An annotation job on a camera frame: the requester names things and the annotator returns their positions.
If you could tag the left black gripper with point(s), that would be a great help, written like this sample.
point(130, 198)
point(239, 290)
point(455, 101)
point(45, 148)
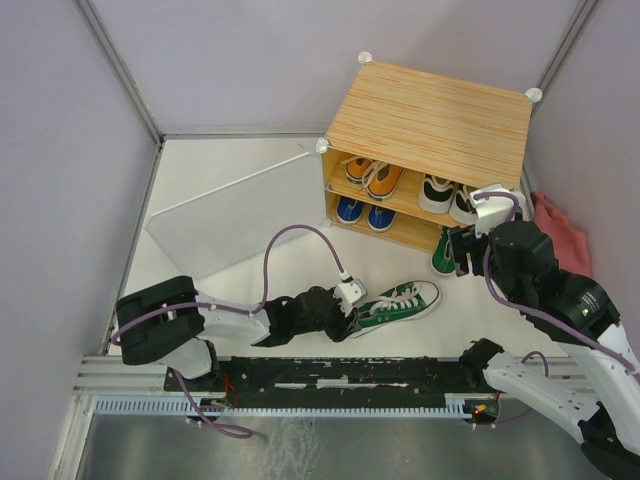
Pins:
point(344, 324)

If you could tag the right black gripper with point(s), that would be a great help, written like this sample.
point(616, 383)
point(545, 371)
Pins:
point(461, 239)

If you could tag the green sneaker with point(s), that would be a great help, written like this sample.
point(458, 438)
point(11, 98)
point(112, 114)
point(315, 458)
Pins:
point(408, 301)
point(442, 261)

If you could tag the black sneaker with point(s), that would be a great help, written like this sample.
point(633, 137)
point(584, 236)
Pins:
point(436, 195)
point(461, 209)

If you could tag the blue sneaker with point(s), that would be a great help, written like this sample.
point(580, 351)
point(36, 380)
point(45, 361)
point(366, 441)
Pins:
point(349, 211)
point(380, 219)

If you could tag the wooden shoe cabinet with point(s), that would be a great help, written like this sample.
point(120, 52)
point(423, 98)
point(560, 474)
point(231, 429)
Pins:
point(424, 124)

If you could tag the white cabinet door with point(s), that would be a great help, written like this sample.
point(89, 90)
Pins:
point(220, 228)

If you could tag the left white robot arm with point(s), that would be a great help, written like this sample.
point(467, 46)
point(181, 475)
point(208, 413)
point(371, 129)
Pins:
point(173, 324)

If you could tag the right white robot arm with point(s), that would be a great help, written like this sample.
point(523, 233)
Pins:
point(586, 325)

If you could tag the pink cloth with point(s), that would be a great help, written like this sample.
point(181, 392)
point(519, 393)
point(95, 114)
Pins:
point(570, 244)

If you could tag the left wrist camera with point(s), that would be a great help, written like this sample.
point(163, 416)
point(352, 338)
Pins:
point(350, 292)

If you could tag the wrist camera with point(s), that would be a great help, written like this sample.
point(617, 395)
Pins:
point(494, 205)
point(350, 292)

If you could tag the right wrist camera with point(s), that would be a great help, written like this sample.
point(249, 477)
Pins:
point(494, 205)

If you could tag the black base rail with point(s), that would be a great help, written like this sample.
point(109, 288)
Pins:
point(340, 382)

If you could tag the light blue cable duct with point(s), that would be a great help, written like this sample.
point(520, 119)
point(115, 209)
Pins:
point(179, 406)

